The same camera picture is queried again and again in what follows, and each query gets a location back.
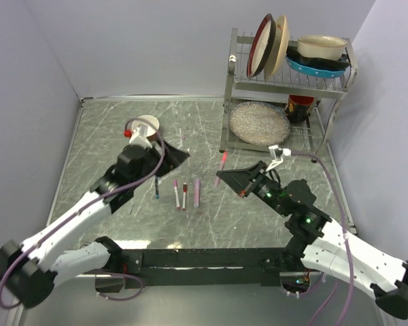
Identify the blue pen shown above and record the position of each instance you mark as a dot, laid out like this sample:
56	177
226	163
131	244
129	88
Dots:
156	187

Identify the pink highlighter pen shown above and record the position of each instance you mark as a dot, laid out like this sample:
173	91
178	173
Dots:
197	193

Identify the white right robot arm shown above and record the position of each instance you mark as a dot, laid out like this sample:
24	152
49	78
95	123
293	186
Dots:
319	242

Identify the black dish on rack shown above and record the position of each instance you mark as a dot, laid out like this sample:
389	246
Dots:
317	63

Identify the steel dish rack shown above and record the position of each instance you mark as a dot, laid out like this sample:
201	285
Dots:
328	93

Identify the red black cup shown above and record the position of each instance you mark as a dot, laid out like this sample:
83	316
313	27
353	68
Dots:
298	107

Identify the cream bowl on rack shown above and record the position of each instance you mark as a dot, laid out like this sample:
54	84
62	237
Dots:
321	46

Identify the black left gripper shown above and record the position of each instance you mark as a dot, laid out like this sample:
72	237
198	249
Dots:
173	157

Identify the cream plate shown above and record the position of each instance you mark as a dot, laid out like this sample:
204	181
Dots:
280	45

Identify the cream red bowl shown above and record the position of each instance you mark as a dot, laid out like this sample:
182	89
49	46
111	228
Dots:
146	125

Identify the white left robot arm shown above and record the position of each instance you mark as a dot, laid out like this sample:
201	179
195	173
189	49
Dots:
31	270

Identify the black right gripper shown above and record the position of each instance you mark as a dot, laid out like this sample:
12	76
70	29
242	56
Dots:
241	180

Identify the red rimmed plate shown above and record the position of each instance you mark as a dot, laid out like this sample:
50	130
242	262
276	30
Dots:
261	46

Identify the thin white red pen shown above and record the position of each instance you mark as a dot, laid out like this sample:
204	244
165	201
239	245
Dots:
177	195

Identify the thick white red marker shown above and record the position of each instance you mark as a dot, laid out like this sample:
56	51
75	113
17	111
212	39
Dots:
184	195

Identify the black base bar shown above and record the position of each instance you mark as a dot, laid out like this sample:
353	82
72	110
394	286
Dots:
176	267

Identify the speckled grey plate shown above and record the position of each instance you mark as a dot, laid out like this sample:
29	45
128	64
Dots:
259	123

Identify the blue dotted dish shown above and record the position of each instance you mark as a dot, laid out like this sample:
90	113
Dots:
310	71

